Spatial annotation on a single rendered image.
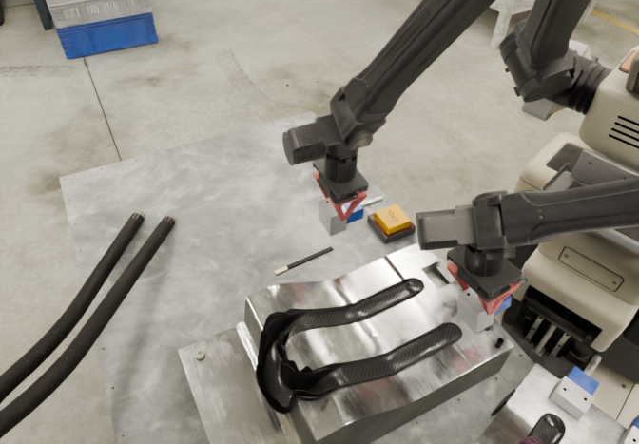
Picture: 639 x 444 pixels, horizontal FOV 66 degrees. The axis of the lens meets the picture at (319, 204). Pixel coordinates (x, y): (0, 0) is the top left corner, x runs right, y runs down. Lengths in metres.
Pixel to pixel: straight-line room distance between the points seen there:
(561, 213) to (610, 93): 0.39
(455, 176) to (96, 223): 1.84
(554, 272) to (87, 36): 3.17
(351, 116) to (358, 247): 0.42
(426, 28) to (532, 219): 0.25
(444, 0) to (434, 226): 0.30
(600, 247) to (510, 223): 0.52
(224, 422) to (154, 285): 0.35
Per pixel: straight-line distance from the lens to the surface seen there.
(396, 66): 0.66
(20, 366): 0.92
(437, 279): 0.99
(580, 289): 1.17
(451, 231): 0.71
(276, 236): 1.11
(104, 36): 3.70
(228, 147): 1.36
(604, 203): 0.56
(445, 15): 0.60
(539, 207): 0.61
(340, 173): 0.86
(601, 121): 0.98
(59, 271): 2.28
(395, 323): 0.89
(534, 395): 0.92
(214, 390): 0.85
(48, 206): 2.58
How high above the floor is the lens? 1.62
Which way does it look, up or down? 44 degrees down
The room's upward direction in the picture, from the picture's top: 2 degrees clockwise
